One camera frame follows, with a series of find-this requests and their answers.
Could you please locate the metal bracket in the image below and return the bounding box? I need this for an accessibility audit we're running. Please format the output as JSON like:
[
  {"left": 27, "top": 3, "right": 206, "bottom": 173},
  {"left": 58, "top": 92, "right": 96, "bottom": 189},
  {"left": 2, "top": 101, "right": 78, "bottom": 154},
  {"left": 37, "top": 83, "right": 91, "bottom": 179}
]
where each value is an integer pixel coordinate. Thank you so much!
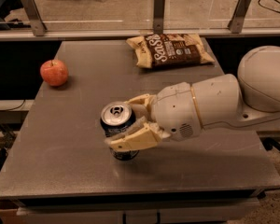
[
  {"left": 153, "top": 0, "right": 165, "bottom": 34},
  {"left": 228, "top": 0, "right": 252, "bottom": 34},
  {"left": 21, "top": 0, "right": 47, "bottom": 36}
]

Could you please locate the grey rail with glass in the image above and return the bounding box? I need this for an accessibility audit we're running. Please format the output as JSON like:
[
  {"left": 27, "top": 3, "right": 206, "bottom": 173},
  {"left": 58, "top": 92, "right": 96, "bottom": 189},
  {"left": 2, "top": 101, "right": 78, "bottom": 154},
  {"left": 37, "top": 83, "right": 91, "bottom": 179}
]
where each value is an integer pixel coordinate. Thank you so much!
[{"left": 0, "top": 28, "right": 280, "bottom": 41}]

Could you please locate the blue pepsi can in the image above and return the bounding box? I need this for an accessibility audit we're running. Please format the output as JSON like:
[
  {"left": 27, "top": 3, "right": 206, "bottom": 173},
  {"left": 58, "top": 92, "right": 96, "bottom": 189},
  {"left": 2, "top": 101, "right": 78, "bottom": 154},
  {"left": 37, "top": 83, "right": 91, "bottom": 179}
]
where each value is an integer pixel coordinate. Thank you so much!
[{"left": 100, "top": 101, "right": 140, "bottom": 161}]

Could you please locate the white table frame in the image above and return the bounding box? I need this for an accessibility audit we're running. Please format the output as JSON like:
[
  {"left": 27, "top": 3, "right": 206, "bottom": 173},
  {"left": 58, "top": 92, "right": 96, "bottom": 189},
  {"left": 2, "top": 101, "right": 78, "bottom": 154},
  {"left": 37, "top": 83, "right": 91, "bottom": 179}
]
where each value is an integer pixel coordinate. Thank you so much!
[{"left": 17, "top": 197, "right": 259, "bottom": 224}]

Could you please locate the red apple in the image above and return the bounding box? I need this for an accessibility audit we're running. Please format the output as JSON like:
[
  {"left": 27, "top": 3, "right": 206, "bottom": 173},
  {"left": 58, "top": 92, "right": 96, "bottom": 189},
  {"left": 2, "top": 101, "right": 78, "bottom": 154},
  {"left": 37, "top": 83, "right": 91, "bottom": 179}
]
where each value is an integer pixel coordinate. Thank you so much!
[{"left": 40, "top": 60, "right": 69, "bottom": 87}]

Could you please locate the right metal bracket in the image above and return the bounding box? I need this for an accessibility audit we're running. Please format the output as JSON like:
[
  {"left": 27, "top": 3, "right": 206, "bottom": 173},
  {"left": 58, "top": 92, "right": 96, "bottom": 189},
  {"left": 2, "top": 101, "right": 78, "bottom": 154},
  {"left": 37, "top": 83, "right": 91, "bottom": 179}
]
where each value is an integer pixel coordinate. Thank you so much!
[{"left": 228, "top": 0, "right": 252, "bottom": 34}]

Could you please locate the left metal bracket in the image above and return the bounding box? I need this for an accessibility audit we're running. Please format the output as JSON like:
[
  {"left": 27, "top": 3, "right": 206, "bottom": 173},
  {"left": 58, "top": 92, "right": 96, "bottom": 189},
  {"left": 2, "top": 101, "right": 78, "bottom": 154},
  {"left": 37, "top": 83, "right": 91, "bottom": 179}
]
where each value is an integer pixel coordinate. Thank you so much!
[{"left": 21, "top": 0, "right": 47, "bottom": 36}]

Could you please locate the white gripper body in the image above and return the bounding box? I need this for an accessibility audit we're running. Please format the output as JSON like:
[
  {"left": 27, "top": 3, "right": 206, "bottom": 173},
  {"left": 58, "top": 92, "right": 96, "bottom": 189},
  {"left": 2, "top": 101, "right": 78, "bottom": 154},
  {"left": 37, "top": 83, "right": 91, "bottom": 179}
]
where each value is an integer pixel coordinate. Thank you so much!
[{"left": 151, "top": 82, "right": 202, "bottom": 141}]

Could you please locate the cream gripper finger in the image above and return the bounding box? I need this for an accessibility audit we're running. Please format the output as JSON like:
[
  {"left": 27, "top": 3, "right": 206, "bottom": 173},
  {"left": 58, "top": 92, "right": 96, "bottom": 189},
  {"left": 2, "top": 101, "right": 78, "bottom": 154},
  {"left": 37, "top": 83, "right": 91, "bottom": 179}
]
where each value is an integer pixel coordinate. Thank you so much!
[
  {"left": 125, "top": 93, "right": 155, "bottom": 119},
  {"left": 105, "top": 117, "right": 171, "bottom": 152}
]

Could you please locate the brown chip bag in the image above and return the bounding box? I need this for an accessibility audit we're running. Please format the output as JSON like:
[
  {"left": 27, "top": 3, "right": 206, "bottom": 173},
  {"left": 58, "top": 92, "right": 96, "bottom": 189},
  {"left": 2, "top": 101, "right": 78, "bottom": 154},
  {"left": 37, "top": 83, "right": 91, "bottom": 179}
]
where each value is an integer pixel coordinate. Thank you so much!
[{"left": 126, "top": 34, "right": 215, "bottom": 69}]

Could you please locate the cardboard box under table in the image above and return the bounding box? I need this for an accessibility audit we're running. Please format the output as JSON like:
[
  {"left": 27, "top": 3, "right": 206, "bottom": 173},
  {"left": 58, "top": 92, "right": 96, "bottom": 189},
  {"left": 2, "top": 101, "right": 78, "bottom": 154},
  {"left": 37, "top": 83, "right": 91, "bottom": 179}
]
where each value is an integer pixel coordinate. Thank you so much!
[{"left": 0, "top": 200, "right": 23, "bottom": 224}]

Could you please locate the black cable at left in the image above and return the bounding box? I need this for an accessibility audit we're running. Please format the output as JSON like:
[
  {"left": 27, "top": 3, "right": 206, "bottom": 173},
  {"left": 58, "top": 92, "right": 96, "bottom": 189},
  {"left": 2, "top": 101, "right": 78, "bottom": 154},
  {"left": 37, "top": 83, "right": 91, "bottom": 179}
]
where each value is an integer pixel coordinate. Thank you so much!
[{"left": 0, "top": 99, "right": 26, "bottom": 114}]

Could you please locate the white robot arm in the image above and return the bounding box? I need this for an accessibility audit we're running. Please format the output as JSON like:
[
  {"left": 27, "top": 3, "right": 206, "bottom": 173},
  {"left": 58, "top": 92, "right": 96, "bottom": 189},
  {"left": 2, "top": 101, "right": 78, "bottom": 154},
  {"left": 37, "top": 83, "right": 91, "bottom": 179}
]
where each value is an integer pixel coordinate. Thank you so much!
[{"left": 102, "top": 46, "right": 280, "bottom": 153}]

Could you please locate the middle metal bracket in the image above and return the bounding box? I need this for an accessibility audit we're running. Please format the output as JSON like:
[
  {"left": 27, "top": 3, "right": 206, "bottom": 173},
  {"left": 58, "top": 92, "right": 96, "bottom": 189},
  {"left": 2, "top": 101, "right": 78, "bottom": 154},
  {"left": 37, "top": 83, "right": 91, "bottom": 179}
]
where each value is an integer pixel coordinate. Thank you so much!
[{"left": 153, "top": 0, "right": 165, "bottom": 34}]

